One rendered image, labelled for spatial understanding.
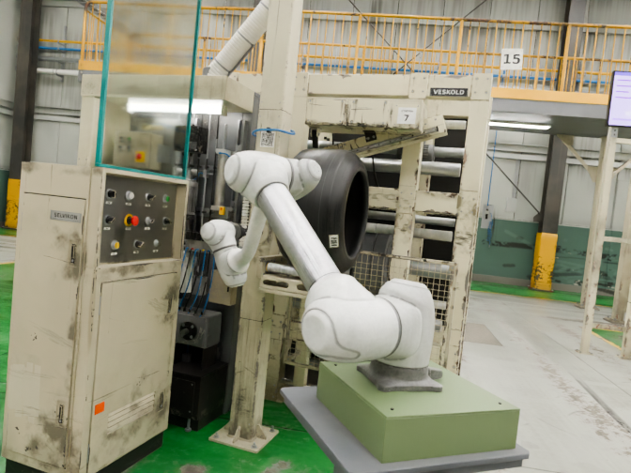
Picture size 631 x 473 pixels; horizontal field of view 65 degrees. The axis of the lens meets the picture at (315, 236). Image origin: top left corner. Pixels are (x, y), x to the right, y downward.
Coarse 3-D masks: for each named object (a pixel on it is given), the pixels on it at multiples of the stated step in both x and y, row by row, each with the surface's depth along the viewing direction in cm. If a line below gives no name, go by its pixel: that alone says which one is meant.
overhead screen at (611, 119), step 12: (612, 72) 499; (624, 72) 495; (612, 84) 497; (624, 84) 496; (612, 96) 498; (624, 96) 496; (612, 108) 498; (624, 108) 497; (612, 120) 499; (624, 120) 497
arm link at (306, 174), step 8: (288, 160) 161; (296, 160) 163; (304, 160) 162; (312, 160) 163; (296, 168) 161; (304, 168) 160; (312, 168) 161; (320, 168) 165; (296, 176) 160; (304, 176) 160; (312, 176) 161; (320, 176) 164; (296, 184) 161; (304, 184) 162; (312, 184) 163; (296, 192) 164; (304, 192) 166
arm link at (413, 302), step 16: (384, 288) 132; (400, 288) 129; (416, 288) 129; (400, 304) 126; (416, 304) 128; (432, 304) 131; (400, 320) 124; (416, 320) 127; (432, 320) 131; (416, 336) 127; (432, 336) 132; (400, 352) 126; (416, 352) 128; (416, 368) 129
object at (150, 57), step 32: (128, 0) 187; (160, 0) 203; (192, 0) 224; (128, 32) 188; (160, 32) 205; (192, 32) 226; (128, 64) 190; (160, 64) 208; (192, 64) 229; (128, 96) 192; (160, 96) 210; (192, 96) 231; (128, 128) 194; (160, 128) 212; (96, 160) 182; (128, 160) 196; (160, 160) 215
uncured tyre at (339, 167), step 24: (336, 168) 217; (360, 168) 233; (312, 192) 214; (336, 192) 213; (360, 192) 262; (312, 216) 213; (336, 216) 213; (360, 216) 264; (360, 240) 254; (336, 264) 225
